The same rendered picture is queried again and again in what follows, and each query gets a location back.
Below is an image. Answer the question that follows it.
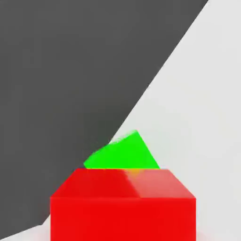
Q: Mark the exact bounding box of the small green cube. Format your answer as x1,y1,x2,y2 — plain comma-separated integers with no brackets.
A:
83,129,161,169

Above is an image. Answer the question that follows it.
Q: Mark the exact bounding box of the small red cube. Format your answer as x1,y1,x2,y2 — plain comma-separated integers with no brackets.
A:
49,168,197,241

